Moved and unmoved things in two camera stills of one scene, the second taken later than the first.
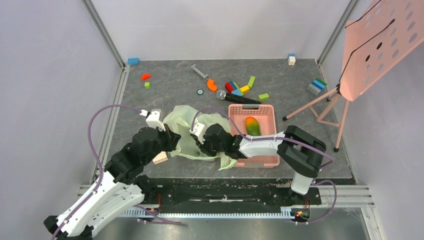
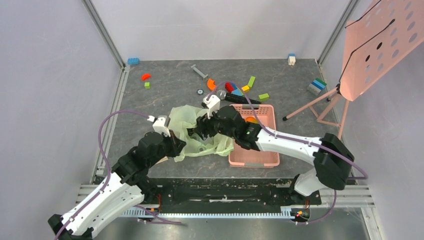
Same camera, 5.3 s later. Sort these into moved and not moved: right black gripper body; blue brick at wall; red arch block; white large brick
Moved: right black gripper body
Not moved: white large brick; red arch block; blue brick at wall
